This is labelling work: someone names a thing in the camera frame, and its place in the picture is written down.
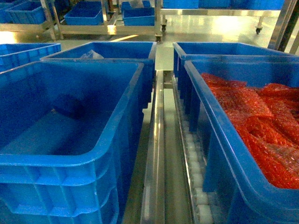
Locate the blue bin with plastic bag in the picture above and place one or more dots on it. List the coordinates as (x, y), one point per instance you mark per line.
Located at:
(125, 52)

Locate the blue bin rear right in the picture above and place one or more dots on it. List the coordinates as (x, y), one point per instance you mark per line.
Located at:
(222, 50)

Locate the empty blue bin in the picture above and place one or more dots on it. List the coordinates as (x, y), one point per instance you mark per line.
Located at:
(69, 133)

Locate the blue bin with red wrap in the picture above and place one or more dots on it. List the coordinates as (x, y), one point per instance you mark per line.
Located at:
(243, 194)

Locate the steel shelf rack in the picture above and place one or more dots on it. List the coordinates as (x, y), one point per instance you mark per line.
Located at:
(79, 17)

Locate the red bubble wrap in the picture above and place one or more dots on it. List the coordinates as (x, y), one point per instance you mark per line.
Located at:
(267, 120)

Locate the roller conveyor rail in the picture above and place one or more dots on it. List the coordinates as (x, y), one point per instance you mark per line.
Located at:
(173, 184)

